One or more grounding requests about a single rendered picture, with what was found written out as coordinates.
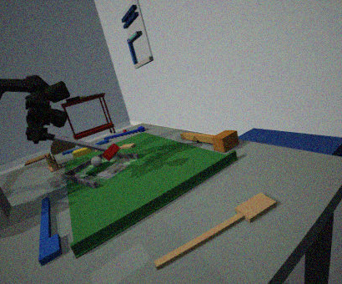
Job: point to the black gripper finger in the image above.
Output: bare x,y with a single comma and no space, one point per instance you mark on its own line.
35,124
45,130

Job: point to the white golf ball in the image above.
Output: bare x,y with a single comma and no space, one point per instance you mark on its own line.
96,161

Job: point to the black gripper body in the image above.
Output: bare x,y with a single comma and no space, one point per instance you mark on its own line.
37,107

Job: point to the green flat mat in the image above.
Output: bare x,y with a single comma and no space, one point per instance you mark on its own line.
162,163

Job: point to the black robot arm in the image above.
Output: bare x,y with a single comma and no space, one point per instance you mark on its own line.
40,89

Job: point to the yellow rectangular block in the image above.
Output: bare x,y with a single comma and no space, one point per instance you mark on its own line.
83,151

